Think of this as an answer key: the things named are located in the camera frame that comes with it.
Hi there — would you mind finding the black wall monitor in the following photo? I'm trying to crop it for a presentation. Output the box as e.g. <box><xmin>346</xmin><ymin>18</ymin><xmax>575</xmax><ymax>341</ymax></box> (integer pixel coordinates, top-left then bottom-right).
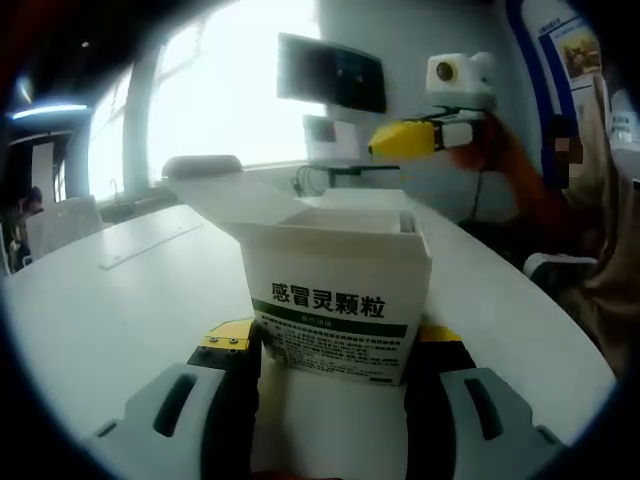
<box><xmin>277</xmin><ymin>32</ymin><xmax>387</xmax><ymax>114</ymax></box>

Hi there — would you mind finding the open laptop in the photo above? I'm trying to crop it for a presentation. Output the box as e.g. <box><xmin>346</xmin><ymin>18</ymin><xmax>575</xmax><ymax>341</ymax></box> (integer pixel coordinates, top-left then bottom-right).
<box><xmin>302</xmin><ymin>114</ymin><xmax>359</xmax><ymax>164</ymax></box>

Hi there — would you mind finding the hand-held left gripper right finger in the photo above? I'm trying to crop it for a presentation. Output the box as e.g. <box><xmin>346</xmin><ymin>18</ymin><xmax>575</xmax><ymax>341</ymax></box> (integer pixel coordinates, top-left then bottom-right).
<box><xmin>403</xmin><ymin>323</ymin><xmax>569</xmax><ymax>480</ymax></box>

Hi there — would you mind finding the person in beige shirt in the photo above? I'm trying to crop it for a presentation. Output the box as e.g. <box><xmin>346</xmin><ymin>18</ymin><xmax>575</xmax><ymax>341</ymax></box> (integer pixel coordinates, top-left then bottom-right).
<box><xmin>557</xmin><ymin>74</ymin><xmax>640</xmax><ymax>371</ymax></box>

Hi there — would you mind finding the person's right hand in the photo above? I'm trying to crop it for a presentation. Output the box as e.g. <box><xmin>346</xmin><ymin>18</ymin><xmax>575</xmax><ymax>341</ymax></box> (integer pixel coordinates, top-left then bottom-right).
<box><xmin>449</xmin><ymin>116</ymin><xmax>527</xmax><ymax>175</ymax></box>

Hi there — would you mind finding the white office chair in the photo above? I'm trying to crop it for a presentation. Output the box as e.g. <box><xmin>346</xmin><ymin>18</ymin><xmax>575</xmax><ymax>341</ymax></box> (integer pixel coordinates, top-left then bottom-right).
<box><xmin>522</xmin><ymin>252</ymin><xmax>596</xmax><ymax>281</ymax></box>

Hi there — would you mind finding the white table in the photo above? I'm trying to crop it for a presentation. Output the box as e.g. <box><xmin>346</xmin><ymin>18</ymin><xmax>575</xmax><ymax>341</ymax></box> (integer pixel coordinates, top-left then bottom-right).
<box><xmin>2</xmin><ymin>202</ymin><xmax>619</xmax><ymax>446</ymax></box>

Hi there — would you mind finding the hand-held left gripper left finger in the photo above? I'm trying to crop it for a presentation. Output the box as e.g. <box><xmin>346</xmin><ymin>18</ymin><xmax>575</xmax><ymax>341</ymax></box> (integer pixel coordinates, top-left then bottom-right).
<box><xmin>82</xmin><ymin>319</ymin><xmax>261</xmax><ymax>480</ymax></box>

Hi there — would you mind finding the white green medicine box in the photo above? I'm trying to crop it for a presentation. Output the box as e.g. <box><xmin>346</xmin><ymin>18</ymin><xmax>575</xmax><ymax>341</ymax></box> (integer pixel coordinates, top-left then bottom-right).
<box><xmin>162</xmin><ymin>154</ymin><xmax>434</xmax><ymax>480</ymax></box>

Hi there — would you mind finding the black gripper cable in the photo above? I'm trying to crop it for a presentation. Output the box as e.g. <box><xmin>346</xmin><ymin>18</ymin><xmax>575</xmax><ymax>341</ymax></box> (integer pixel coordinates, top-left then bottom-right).
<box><xmin>472</xmin><ymin>169</ymin><xmax>489</xmax><ymax>224</ymax></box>

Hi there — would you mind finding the ceiling light strip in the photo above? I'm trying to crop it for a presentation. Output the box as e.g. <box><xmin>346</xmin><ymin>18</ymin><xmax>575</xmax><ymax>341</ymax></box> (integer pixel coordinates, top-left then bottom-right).
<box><xmin>12</xmin><ymin>104</ymin><xmax>91</xmax><ymax>120</ymax></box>

